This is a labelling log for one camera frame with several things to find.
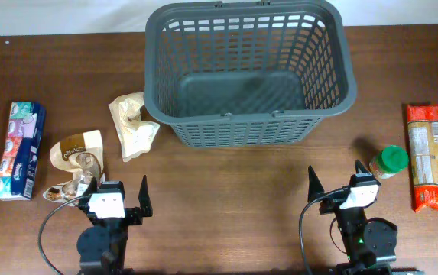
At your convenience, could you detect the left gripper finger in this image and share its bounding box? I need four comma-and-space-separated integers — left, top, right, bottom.
138, 175, 153, 217
83, 177, 98, 196

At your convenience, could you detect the brown mushroom snack bag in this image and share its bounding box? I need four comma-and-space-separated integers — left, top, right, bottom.
43, 130, 105, 203

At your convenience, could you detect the green lid jar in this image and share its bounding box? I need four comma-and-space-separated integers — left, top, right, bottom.
368, 145, 409, 179

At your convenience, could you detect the beige paper bag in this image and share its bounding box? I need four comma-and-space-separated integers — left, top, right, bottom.
109, 92, 160, 162

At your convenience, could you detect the orange spaghetti pasta package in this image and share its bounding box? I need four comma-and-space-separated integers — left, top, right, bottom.
406, 105, 438, 212

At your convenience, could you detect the Kleenex tissue multipack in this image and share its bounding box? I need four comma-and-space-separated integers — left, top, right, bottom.
0, 102, 46, 201

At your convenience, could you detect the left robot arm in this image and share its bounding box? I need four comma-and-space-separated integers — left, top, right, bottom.
76, 176, 153, 275

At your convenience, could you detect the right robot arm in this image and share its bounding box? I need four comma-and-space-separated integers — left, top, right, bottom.
299, 160, 397, 275

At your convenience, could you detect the grey plastic shopping basket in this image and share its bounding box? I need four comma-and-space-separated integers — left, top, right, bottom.
144, 1, 357, 147

